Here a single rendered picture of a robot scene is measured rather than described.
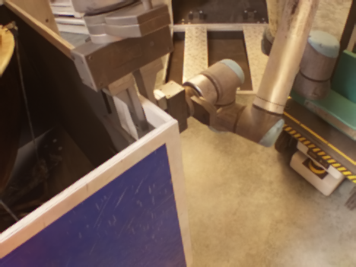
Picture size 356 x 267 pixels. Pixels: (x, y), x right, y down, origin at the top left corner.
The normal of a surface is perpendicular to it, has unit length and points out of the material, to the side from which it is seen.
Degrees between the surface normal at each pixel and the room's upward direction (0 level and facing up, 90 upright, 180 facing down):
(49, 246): 90
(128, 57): 80
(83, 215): 90
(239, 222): 0
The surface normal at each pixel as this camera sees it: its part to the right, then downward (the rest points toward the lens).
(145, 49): 0.64, 0.38
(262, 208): -0.07, -0.69
